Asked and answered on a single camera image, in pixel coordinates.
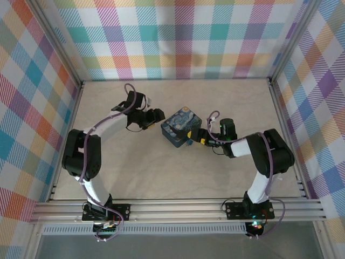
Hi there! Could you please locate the aluminium right frame post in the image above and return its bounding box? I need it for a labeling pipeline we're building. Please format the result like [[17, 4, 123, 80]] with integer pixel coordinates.
[[268, 0, 325, 85]]

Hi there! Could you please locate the controller circuit board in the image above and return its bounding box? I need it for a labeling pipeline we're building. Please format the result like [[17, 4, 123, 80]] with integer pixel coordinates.
[[246, 220, 265, 237], [92, 220, 120, 234]]

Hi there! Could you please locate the aluminium frame post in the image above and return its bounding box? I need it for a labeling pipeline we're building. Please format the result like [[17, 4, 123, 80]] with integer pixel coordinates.
[[268, 0, 325, 85], [26, 0, 85, 87]]

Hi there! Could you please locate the aluminium right side rail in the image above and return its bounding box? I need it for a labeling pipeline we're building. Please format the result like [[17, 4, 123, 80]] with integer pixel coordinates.
[[267, 78, 311, 200]]

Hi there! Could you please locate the left controller circuit board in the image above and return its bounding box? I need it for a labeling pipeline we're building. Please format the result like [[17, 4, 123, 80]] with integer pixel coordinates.
[[92, 220, 120, 234]]

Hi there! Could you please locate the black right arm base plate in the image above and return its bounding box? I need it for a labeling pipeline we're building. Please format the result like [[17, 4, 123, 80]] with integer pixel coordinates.
[[224, 200, 276, 220]]

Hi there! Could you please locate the right controller circuit board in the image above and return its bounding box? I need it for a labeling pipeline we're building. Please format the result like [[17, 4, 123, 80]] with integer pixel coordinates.
[[246, 220, 265, 237]]

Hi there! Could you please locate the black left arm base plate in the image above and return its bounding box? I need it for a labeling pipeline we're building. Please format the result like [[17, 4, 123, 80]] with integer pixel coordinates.
[[81, 203, 132, 222]]

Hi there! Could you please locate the grey slotted cable duct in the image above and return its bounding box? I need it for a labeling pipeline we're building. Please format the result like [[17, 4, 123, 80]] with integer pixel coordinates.
[[42, 222, 248, 236]]

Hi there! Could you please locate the aluminium left side rail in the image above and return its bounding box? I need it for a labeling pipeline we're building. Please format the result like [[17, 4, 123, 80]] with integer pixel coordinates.
[[46, 80, 86, 203]]

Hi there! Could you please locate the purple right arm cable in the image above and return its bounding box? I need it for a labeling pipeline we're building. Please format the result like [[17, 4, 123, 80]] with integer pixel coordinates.
[[206, 110, 286, 240]]

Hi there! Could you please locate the aluminium left frame post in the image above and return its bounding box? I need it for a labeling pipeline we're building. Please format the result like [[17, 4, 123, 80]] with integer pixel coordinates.
[[26, 0, 85, 87]]

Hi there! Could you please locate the aluminium front rail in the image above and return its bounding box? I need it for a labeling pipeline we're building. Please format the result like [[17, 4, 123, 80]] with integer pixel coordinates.
[[29, 198, 328, 225]]

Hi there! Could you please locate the starry night painted tin box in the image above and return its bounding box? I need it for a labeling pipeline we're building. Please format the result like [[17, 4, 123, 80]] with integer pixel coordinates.
[[160, 106, 203, 149]]

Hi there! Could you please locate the aluminium rail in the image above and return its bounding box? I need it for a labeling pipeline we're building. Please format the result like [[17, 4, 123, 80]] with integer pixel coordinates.
[[46, 80, 86, 203], [29, 198, 328, 225], [267, 78, 311, 200]]

